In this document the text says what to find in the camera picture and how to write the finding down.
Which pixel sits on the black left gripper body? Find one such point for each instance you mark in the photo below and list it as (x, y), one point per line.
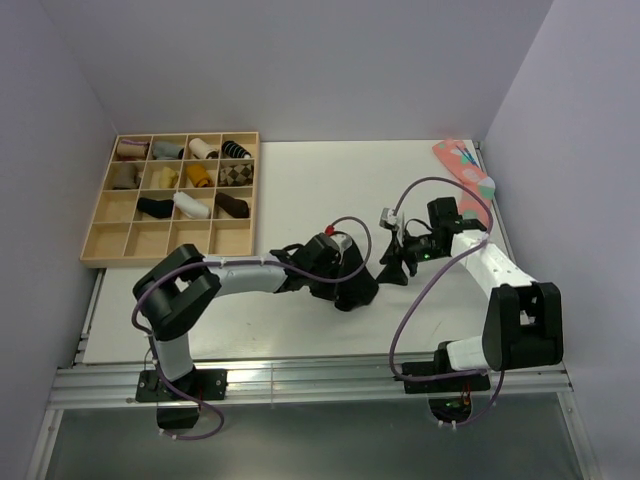
(329, 271)

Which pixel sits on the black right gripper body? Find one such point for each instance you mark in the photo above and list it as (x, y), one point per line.
(421, 248)

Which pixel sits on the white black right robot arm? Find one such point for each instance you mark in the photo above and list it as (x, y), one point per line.
(523, 324)

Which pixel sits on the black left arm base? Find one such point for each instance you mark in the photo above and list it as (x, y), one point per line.
(210, 385)

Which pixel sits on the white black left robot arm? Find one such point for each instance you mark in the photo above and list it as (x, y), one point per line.
(175, 293)

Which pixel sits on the pink patterned sock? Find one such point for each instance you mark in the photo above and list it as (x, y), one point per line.
(460, 162)

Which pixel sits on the dark brown rolled sock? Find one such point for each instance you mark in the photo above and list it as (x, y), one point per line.
(234, 207)

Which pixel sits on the brown checkered rolled sock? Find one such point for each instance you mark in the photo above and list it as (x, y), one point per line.
(236, 175)

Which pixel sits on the white rolled sock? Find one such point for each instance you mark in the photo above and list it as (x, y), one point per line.
(192, 208)

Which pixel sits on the black white striped sock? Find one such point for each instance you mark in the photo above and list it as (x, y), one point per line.
(232, 149)

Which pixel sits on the mustard yellow rolled sock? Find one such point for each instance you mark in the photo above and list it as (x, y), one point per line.
(199, 176)

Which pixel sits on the cream rolled sock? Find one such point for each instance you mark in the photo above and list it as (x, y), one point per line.
(202, 150)

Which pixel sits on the black rolled sock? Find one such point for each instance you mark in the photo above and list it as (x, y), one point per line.
(159, 209)

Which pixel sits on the wooden compartment tray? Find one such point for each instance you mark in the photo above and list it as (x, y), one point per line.
(121, 236)

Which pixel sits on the pale yellow rolled sock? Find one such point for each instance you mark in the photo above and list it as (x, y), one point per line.
(167, 178)

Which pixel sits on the grey rolled sock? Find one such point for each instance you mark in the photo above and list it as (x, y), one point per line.
(162, 150)

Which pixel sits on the taupe rolled sock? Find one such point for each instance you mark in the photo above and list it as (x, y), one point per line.
(126, 177)

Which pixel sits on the beige purple rolled sock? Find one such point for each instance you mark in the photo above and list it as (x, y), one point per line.
(132, 149)

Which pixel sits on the aluminium frame rail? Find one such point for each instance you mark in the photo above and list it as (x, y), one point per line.
(275, 348)

